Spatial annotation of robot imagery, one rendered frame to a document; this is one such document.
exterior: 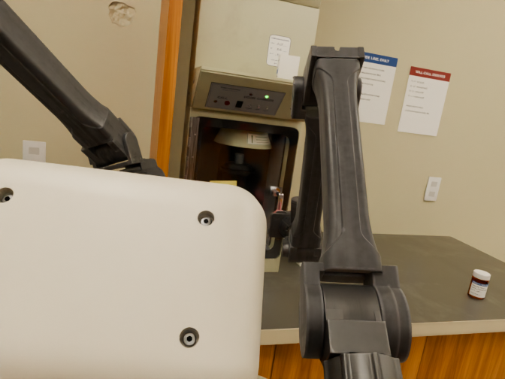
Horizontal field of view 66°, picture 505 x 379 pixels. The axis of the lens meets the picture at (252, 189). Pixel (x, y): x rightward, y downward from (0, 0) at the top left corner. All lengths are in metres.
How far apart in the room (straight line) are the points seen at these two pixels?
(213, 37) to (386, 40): 0.90
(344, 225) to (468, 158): 1.70
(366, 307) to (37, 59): 0.53
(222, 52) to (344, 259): 0.76
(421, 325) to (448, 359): 0.21
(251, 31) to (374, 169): 0.95
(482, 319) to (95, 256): 1.18
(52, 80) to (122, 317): 0.46
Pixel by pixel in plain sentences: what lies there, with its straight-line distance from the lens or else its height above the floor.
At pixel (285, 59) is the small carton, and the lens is 1.04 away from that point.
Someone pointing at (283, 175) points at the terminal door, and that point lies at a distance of 1.13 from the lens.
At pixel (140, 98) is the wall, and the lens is 1.48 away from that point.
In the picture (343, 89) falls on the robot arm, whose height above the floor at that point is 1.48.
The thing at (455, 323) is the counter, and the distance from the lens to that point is 1.25.
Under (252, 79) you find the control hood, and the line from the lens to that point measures 0.97.
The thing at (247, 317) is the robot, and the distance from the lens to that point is 0.24.
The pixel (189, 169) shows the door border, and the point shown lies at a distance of 1.07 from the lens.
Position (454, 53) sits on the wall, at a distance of 1.99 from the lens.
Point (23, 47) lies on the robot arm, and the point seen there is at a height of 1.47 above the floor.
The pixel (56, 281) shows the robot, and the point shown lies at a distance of 0.25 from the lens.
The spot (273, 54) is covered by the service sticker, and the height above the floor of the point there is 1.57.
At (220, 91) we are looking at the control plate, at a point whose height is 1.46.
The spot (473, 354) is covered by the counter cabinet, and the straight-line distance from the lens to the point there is 1.42.
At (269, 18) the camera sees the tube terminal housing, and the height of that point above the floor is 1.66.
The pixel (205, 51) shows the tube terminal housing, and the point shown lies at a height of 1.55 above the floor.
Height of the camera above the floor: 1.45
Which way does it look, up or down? 13 degrees down
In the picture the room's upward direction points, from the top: 8 degrees clockwise
